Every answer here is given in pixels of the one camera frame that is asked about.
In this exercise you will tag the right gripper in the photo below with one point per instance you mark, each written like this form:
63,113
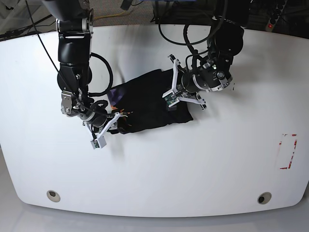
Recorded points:
97,121

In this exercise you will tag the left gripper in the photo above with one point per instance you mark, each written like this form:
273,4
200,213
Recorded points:
188,91

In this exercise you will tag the black T-shirt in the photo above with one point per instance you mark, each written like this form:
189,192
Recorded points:
142,99

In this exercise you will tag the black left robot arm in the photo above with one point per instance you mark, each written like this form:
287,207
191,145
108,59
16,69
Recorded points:
211,57

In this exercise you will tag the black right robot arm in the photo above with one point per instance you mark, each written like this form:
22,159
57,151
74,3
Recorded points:
74,24

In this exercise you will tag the red tape rectangle marking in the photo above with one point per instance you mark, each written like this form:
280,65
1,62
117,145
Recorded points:
286,151

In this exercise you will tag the black power strip red light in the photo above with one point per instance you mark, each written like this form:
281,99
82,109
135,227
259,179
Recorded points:
275,15

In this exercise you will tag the black tripod rod on floor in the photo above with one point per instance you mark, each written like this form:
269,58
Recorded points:
26,30

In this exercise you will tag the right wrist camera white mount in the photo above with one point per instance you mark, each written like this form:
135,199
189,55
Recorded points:
98,140

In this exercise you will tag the left table cable grommet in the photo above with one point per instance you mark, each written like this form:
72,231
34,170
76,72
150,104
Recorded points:
53,196

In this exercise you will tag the table cable grommet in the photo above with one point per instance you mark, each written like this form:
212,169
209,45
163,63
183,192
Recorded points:
264,198
53,196

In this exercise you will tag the right table cable grommet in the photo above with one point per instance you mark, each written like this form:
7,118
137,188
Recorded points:
264,198

